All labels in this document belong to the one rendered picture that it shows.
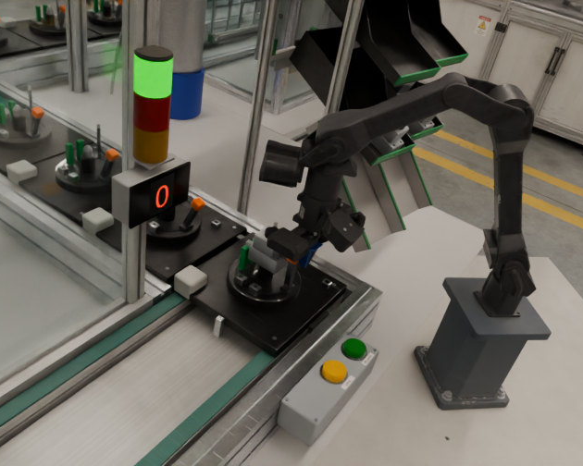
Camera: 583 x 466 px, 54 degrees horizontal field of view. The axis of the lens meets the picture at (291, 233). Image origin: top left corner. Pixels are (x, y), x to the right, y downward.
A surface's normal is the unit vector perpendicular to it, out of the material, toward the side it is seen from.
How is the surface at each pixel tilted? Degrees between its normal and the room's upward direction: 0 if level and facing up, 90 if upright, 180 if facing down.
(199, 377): 0
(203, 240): 0
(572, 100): 90
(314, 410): 0
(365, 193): 45
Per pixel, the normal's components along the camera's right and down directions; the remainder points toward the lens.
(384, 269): 0.17, -0.80
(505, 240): -0.18, 0.07
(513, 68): -0.56, 0.40
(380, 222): 0.61, -0.21
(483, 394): 0.18, 0.59
